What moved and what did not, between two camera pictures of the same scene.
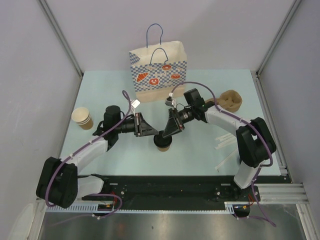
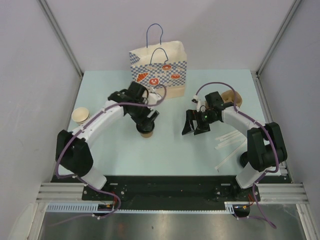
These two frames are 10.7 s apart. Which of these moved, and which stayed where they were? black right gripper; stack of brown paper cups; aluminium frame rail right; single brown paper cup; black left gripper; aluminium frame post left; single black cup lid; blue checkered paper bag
Moved: black right gripper; single black cup lid; black left gripper; single brown paper cup
Stayed: aluminium frame post left; stack of brown paper cups; blue checkered paper bag; aluminium frame rail right
